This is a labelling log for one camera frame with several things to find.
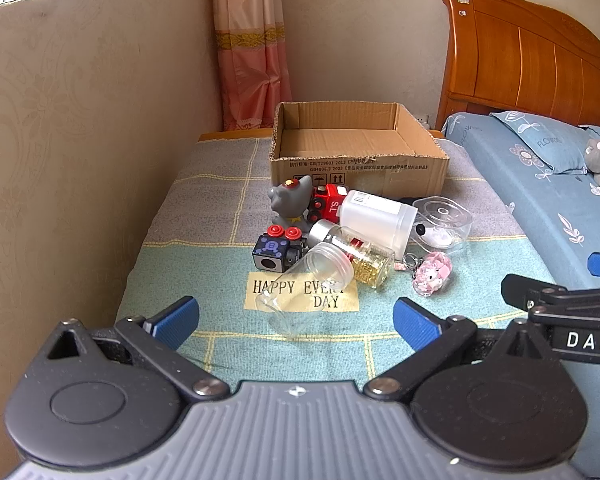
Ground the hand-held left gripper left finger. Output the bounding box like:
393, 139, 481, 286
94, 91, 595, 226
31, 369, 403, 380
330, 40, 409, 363
45, 296, 231, 404

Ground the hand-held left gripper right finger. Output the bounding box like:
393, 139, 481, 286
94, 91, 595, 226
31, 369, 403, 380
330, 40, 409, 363
362, 296, 561, 403

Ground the pink keychain charm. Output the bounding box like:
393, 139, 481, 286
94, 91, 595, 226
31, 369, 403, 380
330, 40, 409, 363
397, 251, 453, 298

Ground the glass bottle with gold flakes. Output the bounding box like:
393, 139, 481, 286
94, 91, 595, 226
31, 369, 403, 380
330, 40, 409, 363
308, 218, 396, 291

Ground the white plastic container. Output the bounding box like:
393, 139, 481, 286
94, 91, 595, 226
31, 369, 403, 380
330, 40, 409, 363
339, 189, 418, 256

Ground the clear square plastic container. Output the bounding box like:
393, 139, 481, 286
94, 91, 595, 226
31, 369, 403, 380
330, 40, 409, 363
411, 196, 473, 252

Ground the clear plastic jar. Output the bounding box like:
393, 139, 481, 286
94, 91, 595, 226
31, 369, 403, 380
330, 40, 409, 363
255, 241, 356, 337

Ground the black cube toy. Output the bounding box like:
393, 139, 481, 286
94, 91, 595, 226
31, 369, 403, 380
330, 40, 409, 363
252, 225, 308, 273

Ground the red toy truck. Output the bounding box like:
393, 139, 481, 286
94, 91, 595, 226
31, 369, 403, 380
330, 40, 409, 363
307, 183, 350, 224

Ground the grey cat figurine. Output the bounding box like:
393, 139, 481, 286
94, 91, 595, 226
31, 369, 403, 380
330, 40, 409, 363
270, 175, 315, 231

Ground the cardboard box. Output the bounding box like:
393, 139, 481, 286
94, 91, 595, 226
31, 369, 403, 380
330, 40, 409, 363
268, 101, 450, 200

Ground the blue floral bed sheet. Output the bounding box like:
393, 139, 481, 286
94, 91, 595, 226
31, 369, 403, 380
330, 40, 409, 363
440, 111, 600, 292

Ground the small white black figurine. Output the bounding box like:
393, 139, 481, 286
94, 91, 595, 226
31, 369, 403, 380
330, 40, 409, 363
414, 222, 456, 250

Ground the checked teal grey blanket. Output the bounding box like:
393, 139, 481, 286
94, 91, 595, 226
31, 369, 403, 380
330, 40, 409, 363
114, 137, 600, 480

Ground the blue floral pillow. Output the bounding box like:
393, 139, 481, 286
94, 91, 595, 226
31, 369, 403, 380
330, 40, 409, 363
489, 109, 600, 176

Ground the wooden headboard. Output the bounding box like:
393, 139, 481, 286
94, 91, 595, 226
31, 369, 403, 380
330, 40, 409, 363
436, 0, 600, 136

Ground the pink curtain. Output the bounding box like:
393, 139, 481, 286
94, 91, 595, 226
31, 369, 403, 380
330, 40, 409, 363
210, 0, 293, 131

